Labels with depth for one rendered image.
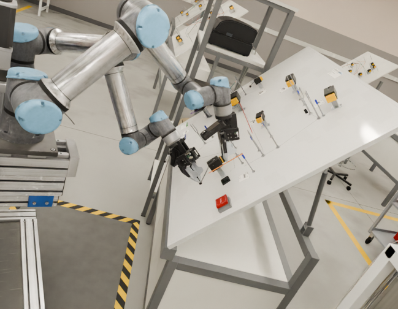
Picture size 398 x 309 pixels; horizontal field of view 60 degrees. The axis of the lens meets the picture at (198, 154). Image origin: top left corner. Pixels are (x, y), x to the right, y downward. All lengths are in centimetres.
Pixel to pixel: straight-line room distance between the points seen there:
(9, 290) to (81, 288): 47
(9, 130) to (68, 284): 130
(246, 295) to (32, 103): 118
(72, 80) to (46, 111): 12
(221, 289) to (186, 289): 15
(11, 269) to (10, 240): 21
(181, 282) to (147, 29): 104
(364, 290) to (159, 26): 92
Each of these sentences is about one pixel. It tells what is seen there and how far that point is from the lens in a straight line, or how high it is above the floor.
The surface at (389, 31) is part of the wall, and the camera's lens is 1053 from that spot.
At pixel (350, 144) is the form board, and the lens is 134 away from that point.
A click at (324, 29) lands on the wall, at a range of 969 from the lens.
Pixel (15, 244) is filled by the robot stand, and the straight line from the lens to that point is 225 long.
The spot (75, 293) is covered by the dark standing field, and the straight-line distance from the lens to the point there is 232.
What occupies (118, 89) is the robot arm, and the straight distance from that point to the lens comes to 142.
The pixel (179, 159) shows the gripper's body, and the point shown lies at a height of 112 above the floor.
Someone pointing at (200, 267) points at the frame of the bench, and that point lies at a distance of 153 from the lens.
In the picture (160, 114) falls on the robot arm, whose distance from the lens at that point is 150.
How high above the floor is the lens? 183
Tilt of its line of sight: 26 degrees down
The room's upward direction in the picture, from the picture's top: 22 degrees clockwise
